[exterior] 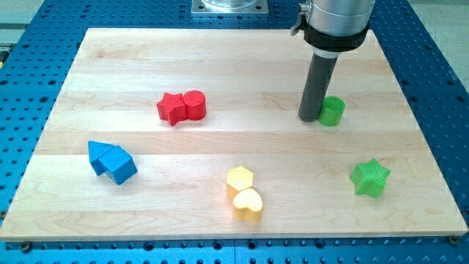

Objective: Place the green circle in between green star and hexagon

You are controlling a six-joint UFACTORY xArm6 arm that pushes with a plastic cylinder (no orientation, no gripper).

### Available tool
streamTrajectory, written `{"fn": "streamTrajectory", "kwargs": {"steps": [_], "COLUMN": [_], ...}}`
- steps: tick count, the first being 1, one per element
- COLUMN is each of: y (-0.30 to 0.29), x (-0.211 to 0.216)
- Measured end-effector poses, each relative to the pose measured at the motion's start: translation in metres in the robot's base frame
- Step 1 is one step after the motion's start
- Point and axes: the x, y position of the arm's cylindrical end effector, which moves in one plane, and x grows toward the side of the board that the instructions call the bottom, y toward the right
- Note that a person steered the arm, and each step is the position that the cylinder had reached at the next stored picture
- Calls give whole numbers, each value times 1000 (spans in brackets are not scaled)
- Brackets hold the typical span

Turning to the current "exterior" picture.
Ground green cylinder block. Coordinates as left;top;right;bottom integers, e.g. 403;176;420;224
318;96;345;127

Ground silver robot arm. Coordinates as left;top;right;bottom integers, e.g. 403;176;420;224
290;0;375;52

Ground yellow hexagon block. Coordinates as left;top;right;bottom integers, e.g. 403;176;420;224
226;166;254;199

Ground red star block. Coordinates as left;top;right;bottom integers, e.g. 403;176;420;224
157;92;187;126

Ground green star block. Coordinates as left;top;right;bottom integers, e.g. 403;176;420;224
350;158;391;199

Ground red cylinder block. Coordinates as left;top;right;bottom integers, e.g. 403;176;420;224
182;90;207;120

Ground light wooden board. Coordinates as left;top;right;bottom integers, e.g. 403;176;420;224
1;28;468;241

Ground yellow heart block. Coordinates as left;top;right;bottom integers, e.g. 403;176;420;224
232;188;264;223

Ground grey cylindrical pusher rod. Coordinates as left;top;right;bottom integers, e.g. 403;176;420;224
298;48;339;122

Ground blue cube block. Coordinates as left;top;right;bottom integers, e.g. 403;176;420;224
97;146;138;185

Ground blue triangle block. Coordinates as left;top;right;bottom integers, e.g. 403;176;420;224
88;141;114;176

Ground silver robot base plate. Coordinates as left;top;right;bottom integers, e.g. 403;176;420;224
191;0;269;15

